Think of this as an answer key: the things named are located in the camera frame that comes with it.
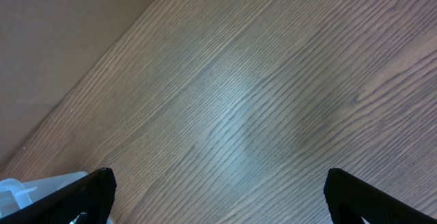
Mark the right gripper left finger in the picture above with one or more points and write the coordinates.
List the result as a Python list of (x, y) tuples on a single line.
[(78, 198)]

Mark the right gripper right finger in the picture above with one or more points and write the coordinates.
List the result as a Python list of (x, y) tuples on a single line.
[(353, 201)]

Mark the clear plastic storage container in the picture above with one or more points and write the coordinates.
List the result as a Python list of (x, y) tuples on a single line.
[(20, 191)]

